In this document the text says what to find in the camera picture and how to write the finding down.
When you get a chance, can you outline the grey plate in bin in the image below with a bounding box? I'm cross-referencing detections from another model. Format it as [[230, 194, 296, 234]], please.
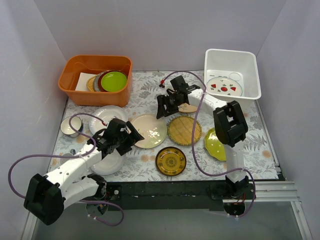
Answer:
[[93, 74, 101, 92]]

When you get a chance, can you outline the white scalloped plate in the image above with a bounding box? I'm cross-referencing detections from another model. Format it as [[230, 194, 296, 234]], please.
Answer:
[[89, 105, 128, 135], [91, 150, 126, 176]]

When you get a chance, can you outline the orange plastic bin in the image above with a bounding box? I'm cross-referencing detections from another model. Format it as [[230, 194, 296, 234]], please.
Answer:
[[58, 55, 133, 107]]

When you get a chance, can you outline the purple cable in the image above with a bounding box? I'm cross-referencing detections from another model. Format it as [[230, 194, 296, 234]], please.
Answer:
[[7, 112, 125, 228], [159, 70, 257, 218]]

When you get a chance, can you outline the yellow brown patterned plate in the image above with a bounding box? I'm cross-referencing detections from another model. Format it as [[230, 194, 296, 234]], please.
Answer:
[[155, 146, 187, 177]]

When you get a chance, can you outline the lime green plate in bin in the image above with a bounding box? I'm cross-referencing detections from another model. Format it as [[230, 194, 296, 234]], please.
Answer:
[[101, 71, 128, 92]]

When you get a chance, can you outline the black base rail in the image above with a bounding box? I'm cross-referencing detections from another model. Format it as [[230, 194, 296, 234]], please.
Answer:
[[41, 174, 286, 212]]

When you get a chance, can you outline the beige green leaf plate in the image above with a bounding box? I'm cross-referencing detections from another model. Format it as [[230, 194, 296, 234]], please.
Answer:
[[131, 113, 167, 149]]

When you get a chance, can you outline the white plastic bin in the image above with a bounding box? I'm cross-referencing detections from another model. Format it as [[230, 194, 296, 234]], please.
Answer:
[[204, 48, 262, 111]]

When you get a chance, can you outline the white scalloped plate front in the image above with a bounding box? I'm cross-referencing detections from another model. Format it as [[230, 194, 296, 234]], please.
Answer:
[[91, 150, 126, 176]]

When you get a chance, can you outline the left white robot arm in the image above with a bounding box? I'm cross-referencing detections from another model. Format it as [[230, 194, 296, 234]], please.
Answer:
[[23, 118, 144, 226]]

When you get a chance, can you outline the white scalloped plate back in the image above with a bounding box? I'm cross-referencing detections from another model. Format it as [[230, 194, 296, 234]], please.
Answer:
[[89, 105, 128, 135]]

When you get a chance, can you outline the woven plate in bin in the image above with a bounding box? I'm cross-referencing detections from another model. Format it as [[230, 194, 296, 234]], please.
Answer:
[[86, 75, 97, 92]]

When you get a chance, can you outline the white dark-rimmed bowl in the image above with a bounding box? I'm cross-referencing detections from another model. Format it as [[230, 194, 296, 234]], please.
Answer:
[[60, 116, 83, 138]]

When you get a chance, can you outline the watermelon pattern plate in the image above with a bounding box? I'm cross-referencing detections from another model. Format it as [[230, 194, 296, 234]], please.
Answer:
[[206, 76, 244, 97]]

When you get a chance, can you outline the green polka dot plate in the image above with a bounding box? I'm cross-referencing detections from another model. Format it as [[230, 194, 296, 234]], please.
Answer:
[[204, 128, 227, 161]]

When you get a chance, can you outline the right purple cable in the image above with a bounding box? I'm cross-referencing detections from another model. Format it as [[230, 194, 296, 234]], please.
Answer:
[[159, 70, 257, 218]]

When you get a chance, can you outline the floral patterned table mat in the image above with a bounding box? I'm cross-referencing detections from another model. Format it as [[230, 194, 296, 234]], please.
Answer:
[[48, 71, 279, 182]]

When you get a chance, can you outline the white paper sheet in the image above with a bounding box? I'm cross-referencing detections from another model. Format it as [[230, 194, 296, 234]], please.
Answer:
[[75, 72, 96, 92]]

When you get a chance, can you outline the woven bamboo tray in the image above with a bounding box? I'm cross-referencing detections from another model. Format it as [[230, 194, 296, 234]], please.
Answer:
[[167, 116, 195, 146]]

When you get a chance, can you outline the beige bird plate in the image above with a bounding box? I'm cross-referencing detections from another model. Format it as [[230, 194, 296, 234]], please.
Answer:
[[178, 103, 198, 114]]

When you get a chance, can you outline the dark brown plate in bin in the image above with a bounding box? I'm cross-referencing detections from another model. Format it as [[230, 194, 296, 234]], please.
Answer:
[[98, 70, 110, 92]]

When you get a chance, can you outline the small white cup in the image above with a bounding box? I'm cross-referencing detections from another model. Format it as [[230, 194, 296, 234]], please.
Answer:
[[60, 149, 76, 161]]

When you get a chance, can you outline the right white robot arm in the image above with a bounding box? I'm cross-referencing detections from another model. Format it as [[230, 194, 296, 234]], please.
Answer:
[[156, 75, 249, 199]]

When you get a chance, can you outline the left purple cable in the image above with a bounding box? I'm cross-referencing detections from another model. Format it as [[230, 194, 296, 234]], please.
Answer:
[[7, 112, 125, 228]]

